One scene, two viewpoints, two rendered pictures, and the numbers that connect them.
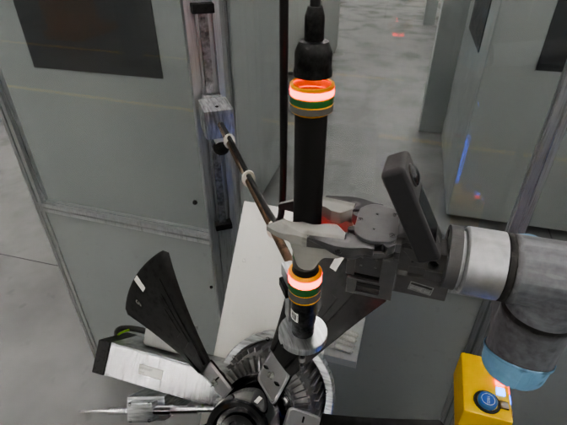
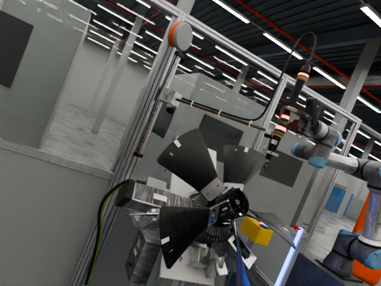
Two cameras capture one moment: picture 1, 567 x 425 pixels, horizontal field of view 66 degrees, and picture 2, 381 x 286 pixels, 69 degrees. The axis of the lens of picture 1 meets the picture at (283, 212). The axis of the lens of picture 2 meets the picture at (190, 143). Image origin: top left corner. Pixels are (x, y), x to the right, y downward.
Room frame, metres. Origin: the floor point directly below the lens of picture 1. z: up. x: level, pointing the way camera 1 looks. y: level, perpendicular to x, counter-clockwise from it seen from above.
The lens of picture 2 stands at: (-0.28, 1.00, 1.41)
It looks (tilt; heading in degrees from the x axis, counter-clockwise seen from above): 2 degrees down; 320
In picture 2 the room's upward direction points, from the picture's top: 22 degrees clockwise
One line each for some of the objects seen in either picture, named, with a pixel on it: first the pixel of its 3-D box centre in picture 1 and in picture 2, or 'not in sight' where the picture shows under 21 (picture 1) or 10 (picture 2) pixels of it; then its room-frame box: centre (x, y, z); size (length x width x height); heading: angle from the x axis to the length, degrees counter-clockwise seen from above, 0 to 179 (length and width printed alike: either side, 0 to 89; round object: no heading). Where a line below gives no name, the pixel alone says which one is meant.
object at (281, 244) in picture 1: (247, 179); (218, 113); (0.70, 0.07, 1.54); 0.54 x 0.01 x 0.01; 18
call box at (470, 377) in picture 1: (479, 397); (255, 231); (0.59, -0.46, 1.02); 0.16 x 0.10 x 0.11; 163
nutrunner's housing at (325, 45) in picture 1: (306, 220); (288, 109); (0.41, -0.03, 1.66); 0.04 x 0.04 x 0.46
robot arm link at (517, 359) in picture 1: (524, 330); (317, 155); (0.35, -0.29, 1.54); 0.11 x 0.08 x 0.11; 156
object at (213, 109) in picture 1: (215, 116); (169, 96); (1.01, 0.17, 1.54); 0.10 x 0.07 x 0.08; 18
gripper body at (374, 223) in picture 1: (400, 253); (304, 124); (0.38, -0.13, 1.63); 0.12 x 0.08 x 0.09; 73
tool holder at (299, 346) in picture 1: (300, 307); (272, 142); (0.42, -0.02, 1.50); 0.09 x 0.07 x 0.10; 18
